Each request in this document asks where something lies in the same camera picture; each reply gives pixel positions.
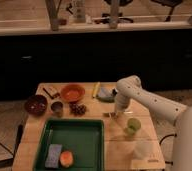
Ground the silver fork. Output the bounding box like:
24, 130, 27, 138
103, 112, 117, 117

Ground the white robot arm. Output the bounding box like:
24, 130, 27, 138
114, 75, 192, 171

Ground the green plastic tray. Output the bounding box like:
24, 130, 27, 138
32, 119, 104, 171

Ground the green cucumber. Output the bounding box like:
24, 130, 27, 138
97, 96, 115, 103

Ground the blue grey cloth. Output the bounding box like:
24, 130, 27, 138
97, 87, 112, 98

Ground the green plastic cup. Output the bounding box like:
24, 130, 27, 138
125, 118, 141, 135

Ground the yellow banana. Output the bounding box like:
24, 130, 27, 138
92, 82, 100, 98

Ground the wooden table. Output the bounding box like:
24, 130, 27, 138
12, 83, 165, 171

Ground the bunch of dark grapes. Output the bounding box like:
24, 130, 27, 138
69, 103, 87, 115

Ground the orange bowl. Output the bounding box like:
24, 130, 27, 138
60, 84, 85, 103

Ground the white plastic cup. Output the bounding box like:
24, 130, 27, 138
133, 141, 153, 160

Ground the brown chocolate bar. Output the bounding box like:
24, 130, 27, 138
43, 87, 59, 99

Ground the orange peach fruit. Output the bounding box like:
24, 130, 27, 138
59, 151, 74, 168

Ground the dark red bowl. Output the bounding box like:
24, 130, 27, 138
24, 95, 48, 116

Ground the blue grey sponge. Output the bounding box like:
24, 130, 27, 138
45, 144, 62, 168

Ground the office chair base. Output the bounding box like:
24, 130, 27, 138
94, 11, 135, 25

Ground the black cable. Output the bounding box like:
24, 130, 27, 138
158, 133, 177, 168

